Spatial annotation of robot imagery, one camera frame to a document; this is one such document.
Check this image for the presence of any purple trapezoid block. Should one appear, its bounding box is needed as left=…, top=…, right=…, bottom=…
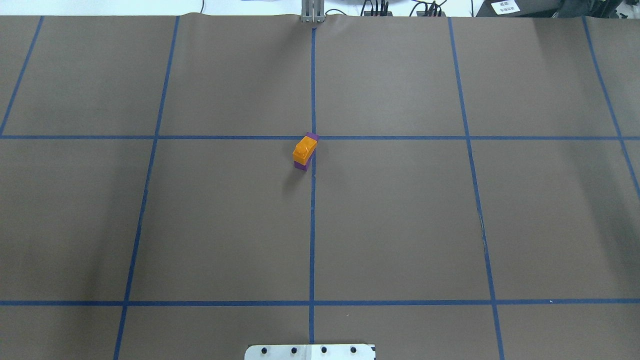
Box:
left=293, top=132, right=319, bottom=171

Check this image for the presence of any orange trapezoid block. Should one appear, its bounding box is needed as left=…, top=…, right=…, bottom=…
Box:
left=292, top=135, right=318, bottom=166

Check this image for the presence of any blue tape centre line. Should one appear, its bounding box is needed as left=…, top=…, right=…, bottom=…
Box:
left=308, top=27, right=318, bottom=344

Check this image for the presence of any blue tape line lengthwise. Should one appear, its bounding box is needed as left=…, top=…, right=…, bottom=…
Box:
left=112, top=15, right=181, bottom=360
left=446, top=17, right=506, bottom=360

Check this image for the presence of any blue tape line right lengthwise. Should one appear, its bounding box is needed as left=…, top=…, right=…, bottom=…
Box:
left=446, top=17, right=506, bottom=360

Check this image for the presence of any blue tape outer right line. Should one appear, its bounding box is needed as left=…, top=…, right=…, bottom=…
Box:
left=581, top=16, right=640, bottom=198

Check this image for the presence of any blue tape line crosswise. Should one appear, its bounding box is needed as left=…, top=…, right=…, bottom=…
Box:
left=1, top=135, right=640, bottom=142

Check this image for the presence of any blue tape far crosswise line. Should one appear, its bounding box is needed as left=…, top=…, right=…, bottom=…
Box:
left=0, top=298, right=640, bottom=307

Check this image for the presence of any grey camera post bracket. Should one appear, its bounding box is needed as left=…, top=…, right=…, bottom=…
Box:
left=300, top=0, right=326, bottom=24

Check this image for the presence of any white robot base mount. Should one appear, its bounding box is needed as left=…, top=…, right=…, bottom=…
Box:
left=244, top=343, right=377, bottom=360

